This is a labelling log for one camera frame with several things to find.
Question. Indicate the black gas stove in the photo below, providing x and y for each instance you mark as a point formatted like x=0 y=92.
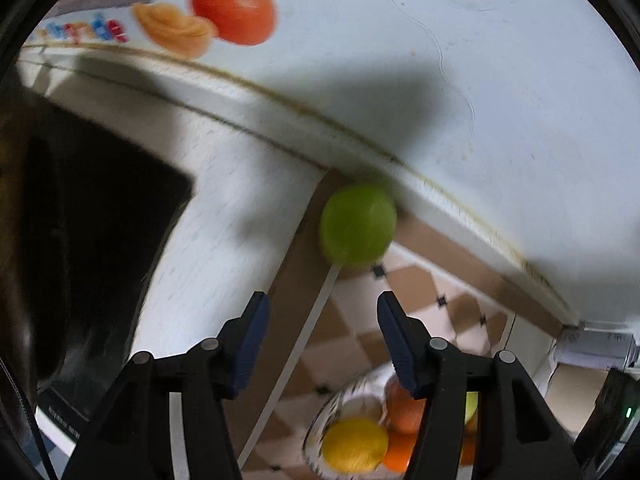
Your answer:
x=100 y=260

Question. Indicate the checkered table mat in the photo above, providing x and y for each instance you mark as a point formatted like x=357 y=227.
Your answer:
x=350 y=320

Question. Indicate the floral oval plate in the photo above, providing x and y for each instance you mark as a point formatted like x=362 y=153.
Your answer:
x=360 y=402

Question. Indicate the silver spray can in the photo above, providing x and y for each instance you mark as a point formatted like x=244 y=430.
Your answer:
x=600 y=347

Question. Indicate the orange tangerine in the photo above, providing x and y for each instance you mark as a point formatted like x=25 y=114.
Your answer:
x=402 y=412
x=397 y=455

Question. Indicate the green apple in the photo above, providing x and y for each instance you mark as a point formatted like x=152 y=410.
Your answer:
x=357 y=225
x=471 y=407

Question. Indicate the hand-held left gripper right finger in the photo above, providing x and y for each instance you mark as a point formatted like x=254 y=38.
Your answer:
x=400 y=345

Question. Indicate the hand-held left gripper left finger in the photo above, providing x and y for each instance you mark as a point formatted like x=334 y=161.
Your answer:
x=250 y=345

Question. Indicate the yellow citrus fruit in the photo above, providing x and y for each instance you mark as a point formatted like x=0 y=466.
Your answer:
x=355 y=445

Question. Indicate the colourful wall sticker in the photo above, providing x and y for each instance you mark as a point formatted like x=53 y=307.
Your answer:
x=230 y=5

